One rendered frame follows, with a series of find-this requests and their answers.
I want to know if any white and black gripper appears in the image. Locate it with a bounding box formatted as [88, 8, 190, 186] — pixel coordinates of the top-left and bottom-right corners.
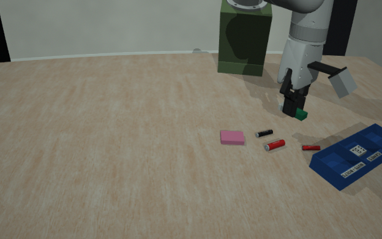
[277, 35, 326, 118]

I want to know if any blue compartment tray with labels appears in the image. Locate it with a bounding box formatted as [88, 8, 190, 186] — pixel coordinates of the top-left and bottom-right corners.
[309, 123, 382, 191]

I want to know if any white domino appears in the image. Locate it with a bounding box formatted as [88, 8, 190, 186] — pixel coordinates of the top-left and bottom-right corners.
[350, 145, 367, 157]

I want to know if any green and white eraser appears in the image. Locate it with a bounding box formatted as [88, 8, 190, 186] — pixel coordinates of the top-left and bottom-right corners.
[278, 102, 308, 121]

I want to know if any pink rectangular block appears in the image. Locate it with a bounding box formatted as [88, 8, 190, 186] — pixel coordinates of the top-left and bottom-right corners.
[220, 131, 244, 145]

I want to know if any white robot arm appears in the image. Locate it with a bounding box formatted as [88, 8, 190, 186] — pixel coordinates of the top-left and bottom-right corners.
[226, 0, 358, 99]

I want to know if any black battery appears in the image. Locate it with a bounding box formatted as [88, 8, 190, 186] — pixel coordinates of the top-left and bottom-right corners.
[255, 130, 273, 138]

